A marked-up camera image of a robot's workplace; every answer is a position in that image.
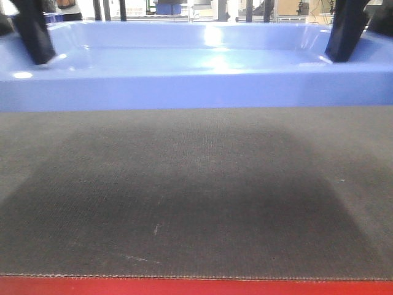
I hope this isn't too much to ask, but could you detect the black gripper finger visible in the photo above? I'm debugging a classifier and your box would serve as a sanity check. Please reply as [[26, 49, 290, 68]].
[[325, 0, 369, 63], [11, 0, 56, 65]]

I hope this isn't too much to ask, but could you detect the blue plastic tray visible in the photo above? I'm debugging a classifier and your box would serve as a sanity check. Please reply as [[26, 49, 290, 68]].
[[1, 22, 392, 112]]

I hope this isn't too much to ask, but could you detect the dark grey table mat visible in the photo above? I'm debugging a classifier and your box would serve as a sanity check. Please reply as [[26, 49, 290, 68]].
[[1, 107, 392, 280]]

